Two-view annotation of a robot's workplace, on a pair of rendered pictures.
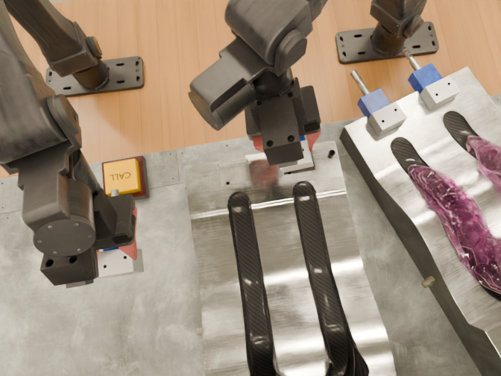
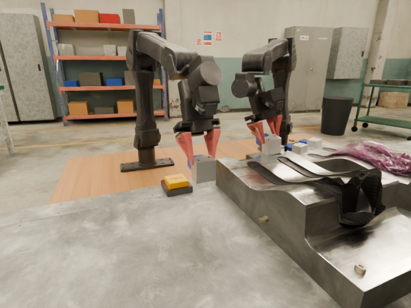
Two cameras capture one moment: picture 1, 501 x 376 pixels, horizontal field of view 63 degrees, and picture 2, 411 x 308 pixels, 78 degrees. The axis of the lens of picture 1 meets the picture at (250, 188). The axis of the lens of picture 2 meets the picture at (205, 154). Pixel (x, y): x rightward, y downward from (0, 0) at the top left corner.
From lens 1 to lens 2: 0.71 m
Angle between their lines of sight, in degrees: 57
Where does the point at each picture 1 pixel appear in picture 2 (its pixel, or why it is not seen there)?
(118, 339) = (197, 250)
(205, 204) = (235, 165)
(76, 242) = (214, 77)
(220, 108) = (248, 80)
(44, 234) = (205, 65)
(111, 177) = (170, 179)
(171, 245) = (215, 205)
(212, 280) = (257, 185)
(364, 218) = not seen: hidden behind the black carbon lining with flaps
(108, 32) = not seen: hidden behind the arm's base
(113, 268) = (203, 160)
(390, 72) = not seen: hidden behind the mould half
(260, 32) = (258, 55)
